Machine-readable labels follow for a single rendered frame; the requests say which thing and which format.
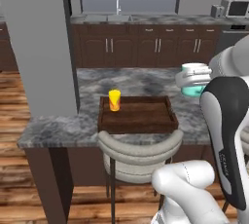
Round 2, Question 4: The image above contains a silver tap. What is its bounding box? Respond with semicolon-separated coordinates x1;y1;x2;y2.
115;0;123;17

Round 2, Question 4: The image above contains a grey toaster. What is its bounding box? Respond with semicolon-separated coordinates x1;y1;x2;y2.
210;4;226;19

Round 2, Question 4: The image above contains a dark wooden tray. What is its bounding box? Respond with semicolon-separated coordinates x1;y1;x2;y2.
97;95;180;134

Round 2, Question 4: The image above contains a steel sink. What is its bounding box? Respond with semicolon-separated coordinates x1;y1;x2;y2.
82;13;134;23

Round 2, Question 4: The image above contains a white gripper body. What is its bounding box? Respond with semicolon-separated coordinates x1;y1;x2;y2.
175;66;214;90

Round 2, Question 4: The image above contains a dark wood cupboard run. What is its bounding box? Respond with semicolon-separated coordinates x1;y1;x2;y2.
70;22;225;70

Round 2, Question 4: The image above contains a grey upholstered chair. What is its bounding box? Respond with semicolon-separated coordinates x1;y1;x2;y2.
96;129;185;224

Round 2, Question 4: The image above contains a teal mug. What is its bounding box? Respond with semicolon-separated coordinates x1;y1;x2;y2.
180;62;209;98

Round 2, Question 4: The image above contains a steel dishwasher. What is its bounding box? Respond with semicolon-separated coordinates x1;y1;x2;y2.
214;23;249;57

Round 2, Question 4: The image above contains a yellow orange cup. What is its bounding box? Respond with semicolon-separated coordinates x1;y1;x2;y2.
108;89;123;112

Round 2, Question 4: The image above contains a dark wood side cupboard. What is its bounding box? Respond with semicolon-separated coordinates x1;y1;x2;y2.
0;19;19;73

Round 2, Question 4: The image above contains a white microwave oven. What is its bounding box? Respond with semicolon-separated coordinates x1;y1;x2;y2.
221;0;249;19

